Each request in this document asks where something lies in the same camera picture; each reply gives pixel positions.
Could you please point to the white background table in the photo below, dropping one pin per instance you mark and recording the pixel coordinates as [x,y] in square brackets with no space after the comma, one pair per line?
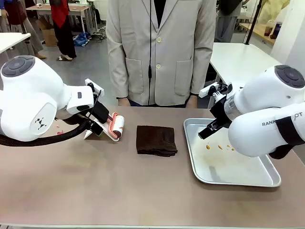
[12,39]

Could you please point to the blue plastic bag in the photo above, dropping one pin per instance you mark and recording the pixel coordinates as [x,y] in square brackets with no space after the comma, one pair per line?
[81,40]

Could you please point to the silver metal tray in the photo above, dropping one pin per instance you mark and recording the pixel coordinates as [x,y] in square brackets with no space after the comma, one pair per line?
[228,167]

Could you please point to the person in red top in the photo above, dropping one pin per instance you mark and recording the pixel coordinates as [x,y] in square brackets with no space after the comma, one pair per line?
[64,28]

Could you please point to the person's left hand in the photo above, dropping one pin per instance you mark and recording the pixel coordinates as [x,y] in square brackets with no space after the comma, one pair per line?
[192,102]

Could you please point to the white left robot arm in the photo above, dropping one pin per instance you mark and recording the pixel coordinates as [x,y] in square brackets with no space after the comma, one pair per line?
[28,95]

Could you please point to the brown topped background table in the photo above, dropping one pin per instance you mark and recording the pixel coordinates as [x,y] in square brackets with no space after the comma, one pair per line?
[78,9]

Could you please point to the person in beige jacket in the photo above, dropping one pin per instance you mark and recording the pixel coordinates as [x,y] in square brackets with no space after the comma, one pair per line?
[133,47]

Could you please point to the wooden background table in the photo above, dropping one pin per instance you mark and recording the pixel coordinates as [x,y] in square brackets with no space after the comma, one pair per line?
[258,31]

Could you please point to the cardboard box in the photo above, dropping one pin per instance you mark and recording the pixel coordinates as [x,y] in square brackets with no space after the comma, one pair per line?
[50,37]

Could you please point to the black pole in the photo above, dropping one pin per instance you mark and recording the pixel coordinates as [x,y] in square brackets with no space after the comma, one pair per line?
[253,23]

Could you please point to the white lint roller stand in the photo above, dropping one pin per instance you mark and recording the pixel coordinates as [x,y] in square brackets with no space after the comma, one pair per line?
[114,139]

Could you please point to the brown bottle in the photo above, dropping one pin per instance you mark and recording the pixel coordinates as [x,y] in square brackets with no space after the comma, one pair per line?
[268,31]

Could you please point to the person's right hand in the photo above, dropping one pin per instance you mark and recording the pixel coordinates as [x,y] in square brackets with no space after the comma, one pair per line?
[123,102]

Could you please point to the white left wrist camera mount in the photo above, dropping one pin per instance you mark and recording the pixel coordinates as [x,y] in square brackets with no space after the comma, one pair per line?
[95,87]

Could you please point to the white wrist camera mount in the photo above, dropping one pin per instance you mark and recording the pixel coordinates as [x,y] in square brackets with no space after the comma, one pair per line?
[206,90]
[95,87]

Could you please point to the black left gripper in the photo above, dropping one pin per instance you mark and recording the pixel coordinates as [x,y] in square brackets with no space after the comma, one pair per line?
[101,113]

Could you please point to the large white side table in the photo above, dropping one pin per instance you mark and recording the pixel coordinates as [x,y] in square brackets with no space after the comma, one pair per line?
[238,62]

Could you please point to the dark blue bottle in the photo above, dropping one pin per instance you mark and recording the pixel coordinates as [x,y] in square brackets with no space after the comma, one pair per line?
[276,29]

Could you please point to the dark brown cloth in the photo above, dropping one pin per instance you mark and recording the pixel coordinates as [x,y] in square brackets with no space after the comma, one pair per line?
[156,140]

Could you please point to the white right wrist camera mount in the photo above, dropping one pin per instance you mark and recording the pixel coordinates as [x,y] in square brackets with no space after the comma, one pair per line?
[206,90]

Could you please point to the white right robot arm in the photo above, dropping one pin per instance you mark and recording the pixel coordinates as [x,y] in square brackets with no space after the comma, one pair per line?
[257,100]

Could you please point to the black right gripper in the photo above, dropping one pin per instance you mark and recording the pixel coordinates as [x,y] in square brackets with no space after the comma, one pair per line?
[221,112]

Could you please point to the person in grey clothes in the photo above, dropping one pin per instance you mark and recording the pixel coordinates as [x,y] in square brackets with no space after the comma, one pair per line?
[227,21]

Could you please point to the person in beige trousers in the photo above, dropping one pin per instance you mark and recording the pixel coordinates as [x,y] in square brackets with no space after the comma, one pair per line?
[31,35]

